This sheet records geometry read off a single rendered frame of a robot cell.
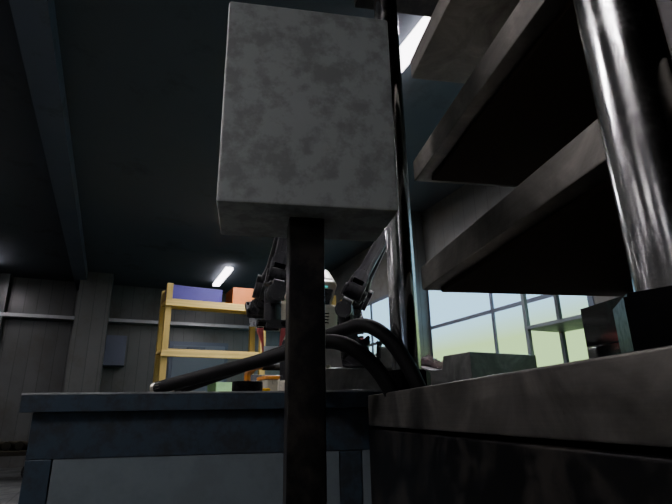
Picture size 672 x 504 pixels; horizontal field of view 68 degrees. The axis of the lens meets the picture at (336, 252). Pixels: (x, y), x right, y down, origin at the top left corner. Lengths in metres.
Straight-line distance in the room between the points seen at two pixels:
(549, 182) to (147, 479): 0.94
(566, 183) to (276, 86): 0.52
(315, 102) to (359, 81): 0.10
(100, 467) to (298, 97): 0.83
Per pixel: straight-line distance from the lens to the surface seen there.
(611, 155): 0.48
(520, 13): 0.80
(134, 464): 1.18
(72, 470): 1.21
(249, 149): 0.85
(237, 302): 7.04
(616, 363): 0.40
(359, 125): 0.90
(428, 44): 1.16
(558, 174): 0.65
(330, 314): 2.22
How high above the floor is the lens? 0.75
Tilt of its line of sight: 18 degrees up
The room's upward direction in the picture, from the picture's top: 1 degrees counter-clockwise
